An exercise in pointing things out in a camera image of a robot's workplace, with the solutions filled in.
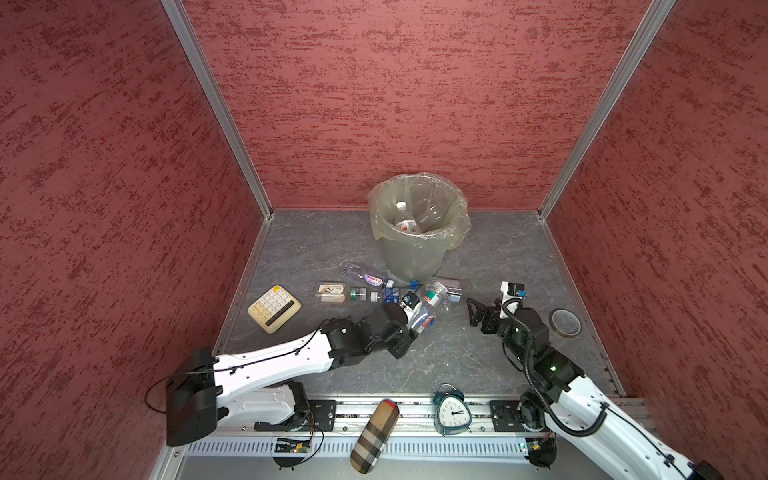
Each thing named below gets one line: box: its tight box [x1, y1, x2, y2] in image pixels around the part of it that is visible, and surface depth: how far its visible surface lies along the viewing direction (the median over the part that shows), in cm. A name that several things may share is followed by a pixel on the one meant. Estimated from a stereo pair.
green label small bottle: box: [349, 287, 381, 303], surface depth 94 cm
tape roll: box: [549, 308, 583, 338], surface depth 93 cm
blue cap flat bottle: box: [426, 281, 463, 304], surface depth 77 cm
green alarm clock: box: [433, 382, 472, 437], surface depth 73 cm
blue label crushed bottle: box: [411, 313, 435, 334], surface depth 74 cm
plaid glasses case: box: [350, 399, 400, 475], surface depth 70 cm
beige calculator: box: [247, 284, 302, 334], surface depth 94 cm
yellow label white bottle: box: [394, 200, 417, 232], surface depth 99 cm
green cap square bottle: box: [423, 280, 447, 307], surface depth 77 cm
